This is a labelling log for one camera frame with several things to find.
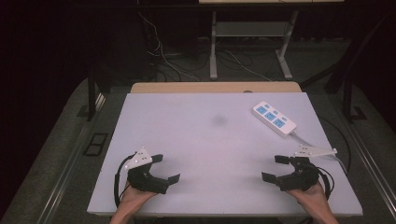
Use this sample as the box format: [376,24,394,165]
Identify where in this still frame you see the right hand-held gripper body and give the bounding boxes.
[283,145,338,192]

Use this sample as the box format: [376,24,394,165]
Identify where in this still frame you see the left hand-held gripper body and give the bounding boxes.
[123,147,161,193]

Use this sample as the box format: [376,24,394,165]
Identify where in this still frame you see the person's left hand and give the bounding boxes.
[119,181,159,213]

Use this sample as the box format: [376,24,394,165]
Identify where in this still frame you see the person's right hand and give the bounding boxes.
[285,180,329,212]

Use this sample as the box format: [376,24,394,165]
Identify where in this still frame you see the white power strip blue sockets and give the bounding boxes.
[251,101,298,139]

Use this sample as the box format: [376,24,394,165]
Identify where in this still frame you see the white table board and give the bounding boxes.
[86,91,364,217]

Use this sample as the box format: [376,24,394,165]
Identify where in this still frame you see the wooden desk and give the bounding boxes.
[129,81,303,94]

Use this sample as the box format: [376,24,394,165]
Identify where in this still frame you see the black stand leg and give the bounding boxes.
[77,66,98,122]
[342,78,369,124]

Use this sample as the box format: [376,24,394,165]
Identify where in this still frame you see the grey metal stand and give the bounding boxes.
[208,9,301,81]

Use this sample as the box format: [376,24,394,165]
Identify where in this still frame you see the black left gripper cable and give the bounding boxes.
[113,152,138,209]

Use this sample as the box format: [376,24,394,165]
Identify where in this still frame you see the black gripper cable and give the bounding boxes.
[316,165,335,201]
[113,152,138,209]

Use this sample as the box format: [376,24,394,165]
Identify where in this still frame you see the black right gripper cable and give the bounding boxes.
[316,165,335,201]

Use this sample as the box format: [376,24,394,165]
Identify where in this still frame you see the white power strip cable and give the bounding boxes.
[289,130,348,175]

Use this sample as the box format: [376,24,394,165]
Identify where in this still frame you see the black floor cable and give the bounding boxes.
[317,114,353,175]

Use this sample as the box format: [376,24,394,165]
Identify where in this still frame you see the black floor socket frame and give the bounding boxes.
[82,133,109,158]

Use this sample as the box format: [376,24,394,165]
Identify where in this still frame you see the metal floor rail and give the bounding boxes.
[35,92,107,224]
[323,92,396,216]

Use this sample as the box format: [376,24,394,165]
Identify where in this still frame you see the white floor cable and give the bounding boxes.
[137,11,202,82]
[223,49,273,82]

